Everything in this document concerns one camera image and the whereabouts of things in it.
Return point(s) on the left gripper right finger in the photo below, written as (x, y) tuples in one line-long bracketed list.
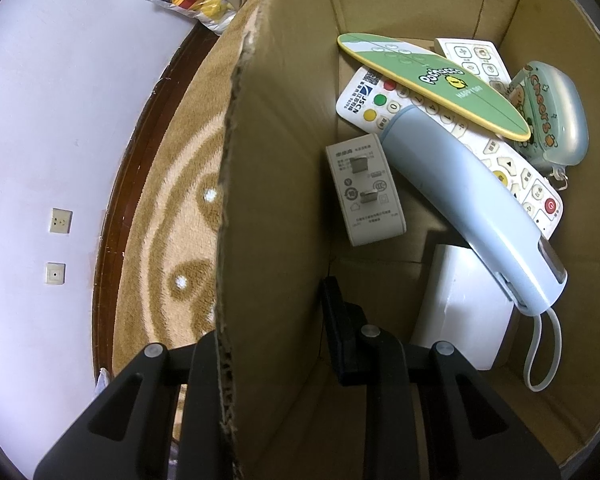
[(426, 410)]

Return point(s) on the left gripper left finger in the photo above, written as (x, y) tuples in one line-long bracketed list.
[(126, 432)]

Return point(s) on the brown cardboard box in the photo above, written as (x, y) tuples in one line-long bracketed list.
[(282, 232)]

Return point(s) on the light blue handheld device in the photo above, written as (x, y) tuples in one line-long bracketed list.
[(494, 225)]

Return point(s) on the white power adapter plug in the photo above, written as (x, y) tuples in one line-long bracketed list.
[(367, 194)]

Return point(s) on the white TV remote control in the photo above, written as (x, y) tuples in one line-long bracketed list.
[(371, 100)]

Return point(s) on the pale blue cartoon case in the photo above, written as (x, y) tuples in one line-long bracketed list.
[(550, 103)]

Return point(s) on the white Midea fan remote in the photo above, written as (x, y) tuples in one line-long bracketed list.
[(480, 57)]

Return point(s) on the white flat box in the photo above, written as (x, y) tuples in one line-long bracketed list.
[(464, 306)]

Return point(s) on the beige brown floral rug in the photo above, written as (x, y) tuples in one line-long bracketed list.
[(167, 290)]

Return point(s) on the lower wall socket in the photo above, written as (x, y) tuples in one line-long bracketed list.
[(55, 273)]

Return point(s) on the wall socket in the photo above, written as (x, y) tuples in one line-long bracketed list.
[(60, 221), (55, 273)]

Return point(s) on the upper wall socket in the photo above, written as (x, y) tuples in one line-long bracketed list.
[(60, 221)]

